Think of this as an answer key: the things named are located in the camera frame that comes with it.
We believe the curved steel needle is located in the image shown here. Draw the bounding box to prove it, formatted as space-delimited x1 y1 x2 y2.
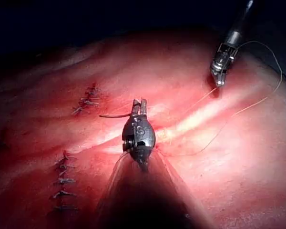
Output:
99 113 133 118

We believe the tissue pad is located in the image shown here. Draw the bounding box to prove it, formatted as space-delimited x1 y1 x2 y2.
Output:
0 25 286 229

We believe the right arm needle driver jaw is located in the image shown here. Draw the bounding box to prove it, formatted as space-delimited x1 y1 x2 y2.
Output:
210 68 221 87
218 69 228 87

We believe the right arm needle driver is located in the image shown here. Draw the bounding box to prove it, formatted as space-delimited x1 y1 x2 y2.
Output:
210 42 240 72

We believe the left arm needle driver jaw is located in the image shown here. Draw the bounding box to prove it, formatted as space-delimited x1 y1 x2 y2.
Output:
131 99 142 117
140 98 149 118

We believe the blue thread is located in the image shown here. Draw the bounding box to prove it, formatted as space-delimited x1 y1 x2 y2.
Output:
154 40 284 157

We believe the blue stitching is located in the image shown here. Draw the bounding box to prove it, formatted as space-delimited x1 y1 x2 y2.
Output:
52 149 79 212
71 82 102 117

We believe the left arm needle driver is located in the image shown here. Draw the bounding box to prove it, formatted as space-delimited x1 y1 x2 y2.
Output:
122 114 156 157

